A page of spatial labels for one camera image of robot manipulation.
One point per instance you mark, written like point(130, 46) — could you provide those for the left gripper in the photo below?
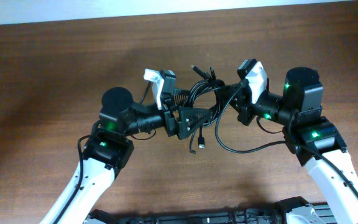
point(183, 129)

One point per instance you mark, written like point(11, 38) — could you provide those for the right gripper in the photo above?
point(246, 109)

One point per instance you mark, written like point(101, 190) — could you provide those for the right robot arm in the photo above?
point(315, 141)

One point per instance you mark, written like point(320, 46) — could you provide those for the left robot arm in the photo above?
point(106, 150)

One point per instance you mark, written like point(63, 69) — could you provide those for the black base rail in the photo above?
point(291, 210)

